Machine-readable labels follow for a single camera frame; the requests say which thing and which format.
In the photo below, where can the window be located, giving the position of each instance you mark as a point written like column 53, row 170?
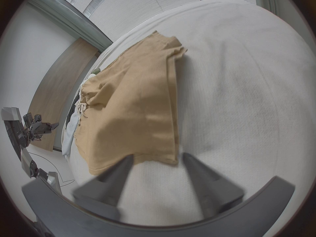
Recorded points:
column 148, row 4

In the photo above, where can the pale blue garment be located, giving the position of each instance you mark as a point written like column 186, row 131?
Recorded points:
column 69, row 137

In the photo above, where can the black garment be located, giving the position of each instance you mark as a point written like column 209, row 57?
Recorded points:
column 72, row 112

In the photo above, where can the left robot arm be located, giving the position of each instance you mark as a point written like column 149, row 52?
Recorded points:
column 14, row 132

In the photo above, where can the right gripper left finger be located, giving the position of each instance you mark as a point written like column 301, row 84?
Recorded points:
column 108, row 181

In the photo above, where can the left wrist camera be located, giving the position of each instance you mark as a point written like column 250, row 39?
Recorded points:
column 37, row 118

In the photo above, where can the bed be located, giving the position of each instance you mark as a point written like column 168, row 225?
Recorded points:
column 246, row 95

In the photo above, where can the tan shorts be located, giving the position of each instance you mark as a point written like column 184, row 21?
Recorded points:
column 135, row 107

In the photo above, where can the green garment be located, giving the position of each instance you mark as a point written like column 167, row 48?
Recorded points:
column 96, row 71

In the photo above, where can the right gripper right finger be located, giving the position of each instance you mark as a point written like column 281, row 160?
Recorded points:
column 209, row 186

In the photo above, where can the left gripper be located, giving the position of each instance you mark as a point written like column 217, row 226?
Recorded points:
column 44, row 128

